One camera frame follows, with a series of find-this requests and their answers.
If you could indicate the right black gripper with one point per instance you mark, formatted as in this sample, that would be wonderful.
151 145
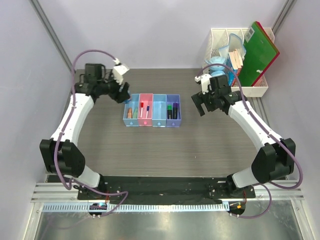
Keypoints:
199 98

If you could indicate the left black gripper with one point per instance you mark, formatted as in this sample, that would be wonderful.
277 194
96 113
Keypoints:
119 96

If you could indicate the purple cap black highlighter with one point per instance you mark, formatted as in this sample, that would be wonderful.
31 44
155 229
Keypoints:
175 109

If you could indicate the purple drawer box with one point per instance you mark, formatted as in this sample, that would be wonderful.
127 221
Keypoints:
170 99

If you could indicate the green cap black highlighter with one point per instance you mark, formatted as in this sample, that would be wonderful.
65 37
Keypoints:
169 112

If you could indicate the blue white tape roll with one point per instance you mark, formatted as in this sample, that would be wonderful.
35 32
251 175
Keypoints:
124 94

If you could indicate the orange mini highlighter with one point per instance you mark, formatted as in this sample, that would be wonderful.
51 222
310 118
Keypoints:
130 113

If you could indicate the blue cap whiteboard marker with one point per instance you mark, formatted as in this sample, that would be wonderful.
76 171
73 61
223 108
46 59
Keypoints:
147 111

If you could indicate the light green mini highlighter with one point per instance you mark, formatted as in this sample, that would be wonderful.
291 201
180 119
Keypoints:
135 113

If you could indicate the light blue drawer box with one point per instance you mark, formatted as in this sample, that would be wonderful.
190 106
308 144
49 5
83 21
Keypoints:
133 104

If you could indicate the red cap whiteboard marker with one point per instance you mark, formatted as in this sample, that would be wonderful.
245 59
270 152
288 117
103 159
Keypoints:
141 109

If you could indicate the pink drawer box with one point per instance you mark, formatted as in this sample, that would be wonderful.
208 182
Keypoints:
147 99

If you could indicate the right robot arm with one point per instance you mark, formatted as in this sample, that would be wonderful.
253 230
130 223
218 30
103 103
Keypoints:
274 153

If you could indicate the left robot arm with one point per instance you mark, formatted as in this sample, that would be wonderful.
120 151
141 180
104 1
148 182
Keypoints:
60 152

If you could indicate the blue red card box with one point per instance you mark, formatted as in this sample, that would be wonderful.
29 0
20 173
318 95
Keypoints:
231 76

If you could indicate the white plastic organizer basket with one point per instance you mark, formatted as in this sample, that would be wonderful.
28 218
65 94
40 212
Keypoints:
218 38

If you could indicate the wooden sticks bundle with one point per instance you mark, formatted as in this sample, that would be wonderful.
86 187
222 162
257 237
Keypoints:
236 59

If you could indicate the clear blue zip bag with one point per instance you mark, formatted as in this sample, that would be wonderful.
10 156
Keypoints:
234 43

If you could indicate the green plastic folder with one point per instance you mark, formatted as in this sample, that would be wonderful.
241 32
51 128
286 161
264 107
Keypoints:
247 73

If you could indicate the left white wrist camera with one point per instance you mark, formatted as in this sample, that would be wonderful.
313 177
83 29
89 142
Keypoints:
119 71

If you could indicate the left corner aluminium post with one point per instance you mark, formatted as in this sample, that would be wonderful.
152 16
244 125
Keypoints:
51 33

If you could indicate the corner aluminium post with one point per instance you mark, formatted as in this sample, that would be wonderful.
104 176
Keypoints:
283 14
51 33

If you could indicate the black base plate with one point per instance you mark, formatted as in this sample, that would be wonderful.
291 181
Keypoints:
144 190

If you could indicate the slotted cable duct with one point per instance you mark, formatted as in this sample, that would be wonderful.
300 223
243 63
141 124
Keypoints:
91 207

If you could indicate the right corner aluminium post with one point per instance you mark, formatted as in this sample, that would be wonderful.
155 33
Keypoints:
283 14

